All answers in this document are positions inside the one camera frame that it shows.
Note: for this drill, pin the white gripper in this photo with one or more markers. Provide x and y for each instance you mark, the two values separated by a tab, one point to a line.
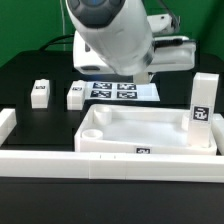
178	55

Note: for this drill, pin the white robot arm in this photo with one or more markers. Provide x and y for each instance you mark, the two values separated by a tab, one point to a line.
119	37

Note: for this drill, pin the white desk top tray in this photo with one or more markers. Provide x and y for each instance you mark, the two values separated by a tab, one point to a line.
130	129

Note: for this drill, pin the fiducial marker sheet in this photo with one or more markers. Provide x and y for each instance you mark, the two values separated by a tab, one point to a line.
121	91

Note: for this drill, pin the white U-shaped boundary fence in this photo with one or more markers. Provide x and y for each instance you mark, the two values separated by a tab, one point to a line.
122	166

